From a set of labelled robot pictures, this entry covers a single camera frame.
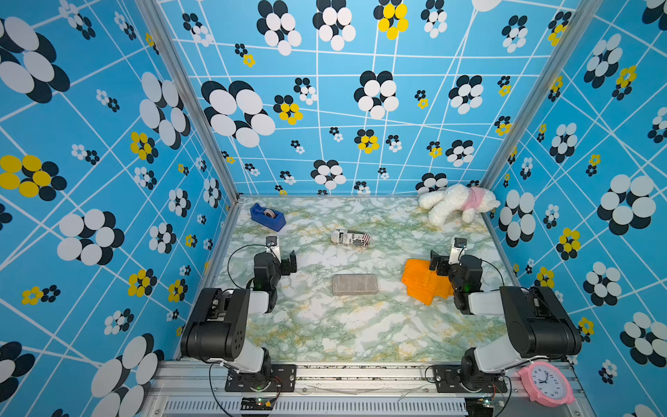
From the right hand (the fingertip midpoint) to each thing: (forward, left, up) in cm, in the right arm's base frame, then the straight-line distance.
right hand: (450, 251), depth 94 cm
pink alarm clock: (-40, -18, -5) cm, 44 cm away
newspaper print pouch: (+8, +36, -3) cm, 38 cm away
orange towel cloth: (-10, +11, -5) cm, 16 cm away
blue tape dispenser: (+16, +70, +1) cm, 72 cm away
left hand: (0, +61, +1) cm, 61 cm away
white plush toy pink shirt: (+23, -9, +3) cm, 25 cm away
